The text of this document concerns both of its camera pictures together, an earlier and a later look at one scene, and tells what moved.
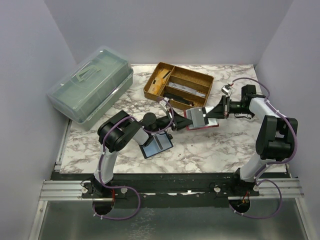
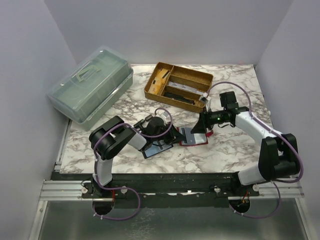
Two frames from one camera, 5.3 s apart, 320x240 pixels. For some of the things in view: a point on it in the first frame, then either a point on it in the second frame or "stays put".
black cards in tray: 178,99 stays put
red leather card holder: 212,122 -> 191,139
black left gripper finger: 180,121 -> 178,136
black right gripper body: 224,107 -> 205,121
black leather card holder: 161,142 stays put
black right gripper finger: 219,111 -> 200,127
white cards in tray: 186,89 stays put
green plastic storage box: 88,93 stays put
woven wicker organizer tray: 183,88 stays put
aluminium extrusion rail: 53,190 stays put
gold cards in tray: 160,79 stays put
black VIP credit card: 197,117 -> 190,138
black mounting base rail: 150,190 stays put
